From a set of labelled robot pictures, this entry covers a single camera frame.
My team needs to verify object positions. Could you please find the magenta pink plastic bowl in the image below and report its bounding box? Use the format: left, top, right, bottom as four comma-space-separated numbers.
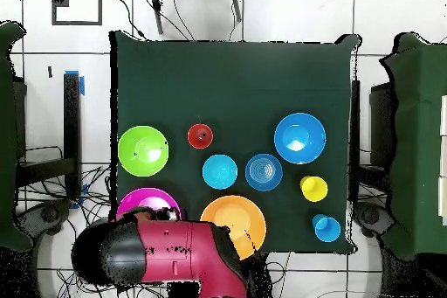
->
115, 186, 182, 222

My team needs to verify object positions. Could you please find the lime green plastic bowl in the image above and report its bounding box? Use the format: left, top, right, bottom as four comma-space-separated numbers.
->
117, 125, 170, 177

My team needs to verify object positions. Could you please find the medium translucent blue bowl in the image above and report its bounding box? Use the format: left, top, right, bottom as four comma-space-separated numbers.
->
244, 153, 284, 192

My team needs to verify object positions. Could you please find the black cable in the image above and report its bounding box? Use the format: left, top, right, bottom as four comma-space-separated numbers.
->
112, 0, 148, 41

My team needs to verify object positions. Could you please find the white boxes stack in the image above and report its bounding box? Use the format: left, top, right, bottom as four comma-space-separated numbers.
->
437, 94, 447, 226

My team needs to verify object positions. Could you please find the small cyan plastic bowl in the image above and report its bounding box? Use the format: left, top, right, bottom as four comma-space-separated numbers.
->
202, 153, 239, 191

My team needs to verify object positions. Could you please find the blue tape strip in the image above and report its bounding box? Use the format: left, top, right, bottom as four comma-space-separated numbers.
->
64, 69, 86, 96

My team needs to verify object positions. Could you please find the black metal table frame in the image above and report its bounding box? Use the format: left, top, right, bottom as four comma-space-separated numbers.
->
349, 79, 397, 204
15, 72, 83, 201

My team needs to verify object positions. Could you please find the light blue plastic cup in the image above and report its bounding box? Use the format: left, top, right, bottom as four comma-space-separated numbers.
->
311, 213, 342, 244

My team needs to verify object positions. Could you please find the orange plastic bowl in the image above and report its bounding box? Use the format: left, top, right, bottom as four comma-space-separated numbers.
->
199, 195, 267, 261

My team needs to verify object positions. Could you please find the tangle of floor cables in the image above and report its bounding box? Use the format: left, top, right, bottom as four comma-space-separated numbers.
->
17, 145, 116, 298

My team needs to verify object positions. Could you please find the dark green tablecloth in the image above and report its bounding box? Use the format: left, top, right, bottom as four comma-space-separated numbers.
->
108, 30, 362, 255

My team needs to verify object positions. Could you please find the yellow plastic cup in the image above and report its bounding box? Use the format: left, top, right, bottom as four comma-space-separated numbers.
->
299, 175, 329, 204

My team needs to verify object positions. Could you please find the red-orange plastic cup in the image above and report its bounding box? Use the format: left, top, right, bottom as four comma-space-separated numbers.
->
187, 122, 215, 150

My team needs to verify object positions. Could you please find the gray pedestal foot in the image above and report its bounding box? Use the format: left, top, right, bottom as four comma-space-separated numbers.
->
15, 198, 73, 239
352, 201, 397, 239

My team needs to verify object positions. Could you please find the green cloth covered side table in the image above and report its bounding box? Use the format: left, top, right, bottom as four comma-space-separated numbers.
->
380, 31, 447, 260
0, 20, 34, 253

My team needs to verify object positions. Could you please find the large blue plastic bowl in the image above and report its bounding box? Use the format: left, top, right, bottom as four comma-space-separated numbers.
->
273, 112, 327, 165

